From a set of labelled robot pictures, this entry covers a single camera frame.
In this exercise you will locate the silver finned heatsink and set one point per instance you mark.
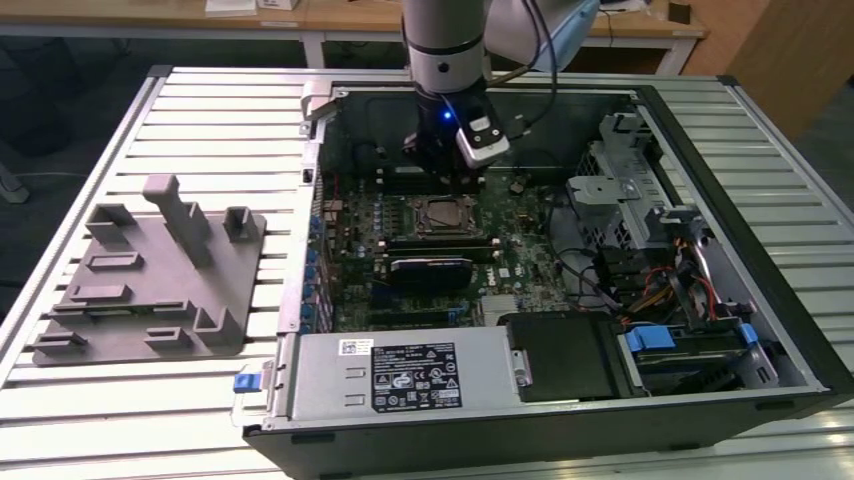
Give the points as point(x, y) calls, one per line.
point(501, 306)

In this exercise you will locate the small black box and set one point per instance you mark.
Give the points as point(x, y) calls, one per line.
point(681, 13)

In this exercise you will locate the black open PC case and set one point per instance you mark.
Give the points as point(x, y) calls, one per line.
point(534, 450)

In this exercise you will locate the grey chair foot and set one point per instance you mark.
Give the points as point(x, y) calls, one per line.
point(13, 185)

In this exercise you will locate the silver topped CPU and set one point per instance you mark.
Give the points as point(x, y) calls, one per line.
point(449, 212)

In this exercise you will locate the grey parts rack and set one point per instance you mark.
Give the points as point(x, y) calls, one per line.
point(167, 300)

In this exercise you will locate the round coin battery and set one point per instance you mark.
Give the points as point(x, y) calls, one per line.
point(516, 188)

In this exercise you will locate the CPU socket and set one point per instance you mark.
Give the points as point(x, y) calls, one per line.
point(468, 232)

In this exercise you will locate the white cardboard box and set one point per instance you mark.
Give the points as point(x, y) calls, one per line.
point(230, 5)

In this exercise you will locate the silver power supply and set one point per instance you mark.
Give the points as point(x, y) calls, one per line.
point(321, 370)

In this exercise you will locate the black graphics card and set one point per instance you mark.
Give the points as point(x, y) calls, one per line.
point(430, 275)

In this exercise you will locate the green motherboard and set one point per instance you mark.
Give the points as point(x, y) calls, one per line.
point(528, 280)

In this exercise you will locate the silver drive cage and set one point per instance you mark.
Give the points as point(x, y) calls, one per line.
point(581, 200)

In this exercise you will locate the wooden cabinet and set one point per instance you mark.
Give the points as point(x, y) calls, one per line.
point(801, 50)

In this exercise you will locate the blue case latch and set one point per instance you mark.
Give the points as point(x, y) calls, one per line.
point(246, 382)

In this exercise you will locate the wooden desk white legs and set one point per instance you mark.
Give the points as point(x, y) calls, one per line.
point(134, 17)

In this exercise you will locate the blue disk carrier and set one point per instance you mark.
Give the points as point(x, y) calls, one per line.
point(650, 339)

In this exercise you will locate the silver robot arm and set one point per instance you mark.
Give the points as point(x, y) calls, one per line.
point(441, 45)

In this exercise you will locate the silver wrist webcam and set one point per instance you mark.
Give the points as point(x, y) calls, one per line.
point(484, 142)

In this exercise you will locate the blue plastic clip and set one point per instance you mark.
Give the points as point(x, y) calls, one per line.
point(749, 334)

